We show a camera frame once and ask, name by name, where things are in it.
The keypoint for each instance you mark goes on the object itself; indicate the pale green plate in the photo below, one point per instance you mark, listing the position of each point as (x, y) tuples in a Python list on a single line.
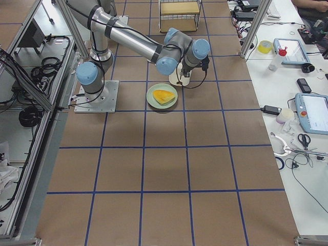
[(154, 103)]

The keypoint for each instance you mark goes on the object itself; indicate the black power adapter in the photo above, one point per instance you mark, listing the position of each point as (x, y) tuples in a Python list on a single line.
[(270, 110)]

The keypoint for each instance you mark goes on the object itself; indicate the black scissors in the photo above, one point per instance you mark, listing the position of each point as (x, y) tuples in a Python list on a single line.
[(304, 139)]

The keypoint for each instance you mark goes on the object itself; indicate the clear bottle red cap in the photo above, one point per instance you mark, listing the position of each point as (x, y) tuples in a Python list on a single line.
[(277, 61)]

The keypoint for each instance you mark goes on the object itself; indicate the lower teach pendant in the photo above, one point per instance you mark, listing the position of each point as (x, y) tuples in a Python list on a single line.
[(312, 112)]

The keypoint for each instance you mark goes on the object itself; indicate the upper teach pendant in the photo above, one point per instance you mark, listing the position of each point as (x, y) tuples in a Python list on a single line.
[(296, 54)]

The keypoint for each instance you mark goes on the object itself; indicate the yellow tape roll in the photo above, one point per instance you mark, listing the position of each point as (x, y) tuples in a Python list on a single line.
[(265, 47)]

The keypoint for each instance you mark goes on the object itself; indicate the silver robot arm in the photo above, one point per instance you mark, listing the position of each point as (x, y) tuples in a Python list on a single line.
[(178, 54)]

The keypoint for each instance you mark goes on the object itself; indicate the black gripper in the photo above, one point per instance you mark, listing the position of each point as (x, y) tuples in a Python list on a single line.
[(184, 71)]

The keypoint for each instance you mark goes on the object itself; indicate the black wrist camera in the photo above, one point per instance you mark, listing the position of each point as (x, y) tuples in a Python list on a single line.
[(205, 64)]

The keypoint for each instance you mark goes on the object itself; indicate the aluminium frame post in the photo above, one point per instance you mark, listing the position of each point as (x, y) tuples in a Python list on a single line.
[(259, 16)]

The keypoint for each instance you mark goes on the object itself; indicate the white two-slot toaster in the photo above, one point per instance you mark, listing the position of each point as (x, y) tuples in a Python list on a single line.
[(175, 80)]

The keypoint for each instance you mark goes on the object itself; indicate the triangular bread on plate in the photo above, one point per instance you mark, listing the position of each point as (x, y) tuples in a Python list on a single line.
[(163, 96)]

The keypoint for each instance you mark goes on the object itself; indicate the wire basket wooden shelf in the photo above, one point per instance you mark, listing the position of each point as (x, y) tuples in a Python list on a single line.
[(179, 14)]

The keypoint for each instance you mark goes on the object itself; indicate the white plastic cup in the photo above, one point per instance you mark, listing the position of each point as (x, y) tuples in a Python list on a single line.
[(285, 115)]

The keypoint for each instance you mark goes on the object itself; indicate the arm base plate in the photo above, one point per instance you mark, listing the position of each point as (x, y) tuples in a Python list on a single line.
[(98, 103)]

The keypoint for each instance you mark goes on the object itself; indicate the teach pendant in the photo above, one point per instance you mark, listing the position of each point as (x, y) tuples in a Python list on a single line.
[(312, 112), (296, 54)]

